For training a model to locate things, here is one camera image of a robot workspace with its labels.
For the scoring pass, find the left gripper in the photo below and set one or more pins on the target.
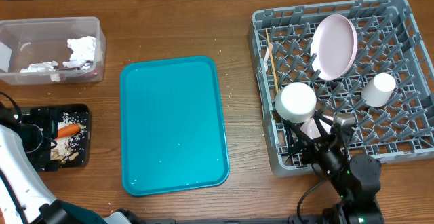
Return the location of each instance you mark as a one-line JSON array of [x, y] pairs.
[[44, 117]]

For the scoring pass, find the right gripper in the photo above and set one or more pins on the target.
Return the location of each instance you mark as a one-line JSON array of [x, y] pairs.
[[310, 146]]

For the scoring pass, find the pink bowl with nuts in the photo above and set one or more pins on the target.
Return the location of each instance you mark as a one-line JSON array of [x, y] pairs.
[[312, 131]]

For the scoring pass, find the white bowl with crumbs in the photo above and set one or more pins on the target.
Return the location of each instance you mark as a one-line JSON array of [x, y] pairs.
[[296, 102]]

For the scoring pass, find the orange carrot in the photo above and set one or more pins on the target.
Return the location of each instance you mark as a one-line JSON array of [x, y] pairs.
[[69, 130]]

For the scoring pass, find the wooden chopstick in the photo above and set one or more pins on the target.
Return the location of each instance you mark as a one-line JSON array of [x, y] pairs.
[[272, 63]]

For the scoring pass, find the white paper cup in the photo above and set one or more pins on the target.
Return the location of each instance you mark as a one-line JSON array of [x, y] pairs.
[[378, 90]]

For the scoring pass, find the large pink plate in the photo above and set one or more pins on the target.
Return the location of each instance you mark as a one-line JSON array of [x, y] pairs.
[[335, 45]]

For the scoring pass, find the white napkin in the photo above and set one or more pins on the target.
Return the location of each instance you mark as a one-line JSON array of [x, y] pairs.
[[42, 59]]

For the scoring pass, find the white plastic fork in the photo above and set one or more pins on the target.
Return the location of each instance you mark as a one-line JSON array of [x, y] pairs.
[[267, 57]]

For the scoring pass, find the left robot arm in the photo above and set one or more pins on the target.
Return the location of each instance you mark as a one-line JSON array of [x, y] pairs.
[[26, 199]]

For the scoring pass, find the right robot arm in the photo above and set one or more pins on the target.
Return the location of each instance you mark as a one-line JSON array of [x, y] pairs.
[[356, 179]]

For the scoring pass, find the black waste tray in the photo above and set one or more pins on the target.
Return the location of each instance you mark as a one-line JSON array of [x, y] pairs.
[[82, 159]]

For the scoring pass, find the grey dishwasher rack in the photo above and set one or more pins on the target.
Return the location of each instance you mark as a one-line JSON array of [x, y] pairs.
[[389, 41]]

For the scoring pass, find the spilled rice grains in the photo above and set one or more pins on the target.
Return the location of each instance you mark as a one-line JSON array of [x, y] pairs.
[[75, 118]]

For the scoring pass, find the pile of nuts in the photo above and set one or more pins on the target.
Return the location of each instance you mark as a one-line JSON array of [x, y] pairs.
[[65, 148]]

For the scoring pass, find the clear plastic bin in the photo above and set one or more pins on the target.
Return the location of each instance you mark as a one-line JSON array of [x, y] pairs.
[[14, 33]]

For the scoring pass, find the teal serving tray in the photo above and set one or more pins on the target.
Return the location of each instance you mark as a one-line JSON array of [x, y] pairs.
[[172, 126]]

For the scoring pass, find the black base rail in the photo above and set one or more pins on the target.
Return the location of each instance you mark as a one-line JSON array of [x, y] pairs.
[[234, 221]]

